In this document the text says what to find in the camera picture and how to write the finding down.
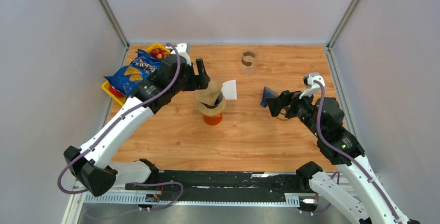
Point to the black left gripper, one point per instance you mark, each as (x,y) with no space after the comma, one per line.
(201,80)

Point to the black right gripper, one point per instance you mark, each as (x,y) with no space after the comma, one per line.
(285,98)

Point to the brown paper coffee filter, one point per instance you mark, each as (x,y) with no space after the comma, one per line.
(209,95)

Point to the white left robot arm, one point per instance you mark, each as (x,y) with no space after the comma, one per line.
(91,163)

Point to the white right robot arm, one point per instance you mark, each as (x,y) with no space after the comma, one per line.
(324,119)

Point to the white paper coffee filter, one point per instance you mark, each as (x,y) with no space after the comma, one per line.
(229,90)

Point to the orange glass carafe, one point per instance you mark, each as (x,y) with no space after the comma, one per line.
(213,120)

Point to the red apples bunch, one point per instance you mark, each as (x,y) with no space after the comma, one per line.
(159,53)

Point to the clear glass carafe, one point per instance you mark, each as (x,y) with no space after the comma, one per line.
(248,62)

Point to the blue chips bag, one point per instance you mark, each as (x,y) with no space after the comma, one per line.
(127,78)

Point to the yellow plastic tray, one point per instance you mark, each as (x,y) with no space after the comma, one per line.
(132,55)

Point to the red fruit under bag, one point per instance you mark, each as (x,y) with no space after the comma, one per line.
(115,92)

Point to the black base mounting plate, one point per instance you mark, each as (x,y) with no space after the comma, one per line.
(226,186)

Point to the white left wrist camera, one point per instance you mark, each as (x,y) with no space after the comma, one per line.
(182,49)

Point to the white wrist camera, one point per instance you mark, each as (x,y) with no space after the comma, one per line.
(182,49)
(313,83)

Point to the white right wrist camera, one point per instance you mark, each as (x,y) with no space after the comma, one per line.
(313,83)

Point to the aluminium frame rail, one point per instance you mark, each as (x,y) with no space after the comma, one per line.
(149,199)

